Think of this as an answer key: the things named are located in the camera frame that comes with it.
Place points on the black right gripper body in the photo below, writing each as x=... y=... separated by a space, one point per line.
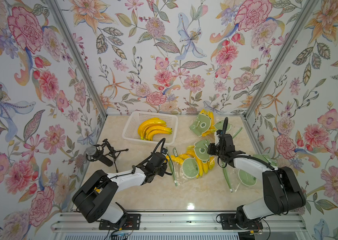
x=216 y=150

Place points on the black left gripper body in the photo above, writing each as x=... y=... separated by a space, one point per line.
x=162 y=170

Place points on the zip-top bag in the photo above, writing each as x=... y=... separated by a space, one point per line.
x=194 y=163
x=206 y=125
x=237 y=177

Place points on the yellow banana bunch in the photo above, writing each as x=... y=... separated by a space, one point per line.
x=154 y=126

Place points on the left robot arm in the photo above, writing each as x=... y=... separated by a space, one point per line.
x=94 y=198

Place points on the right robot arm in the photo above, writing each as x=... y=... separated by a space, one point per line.
x=281 y=190

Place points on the white plastic basket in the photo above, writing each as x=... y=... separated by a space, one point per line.
x=130 y=131

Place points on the black microphone on tripod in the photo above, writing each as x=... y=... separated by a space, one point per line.
x=104 y=153

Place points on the aluminium front rail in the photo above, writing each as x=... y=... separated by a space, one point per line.
x=179 y=221

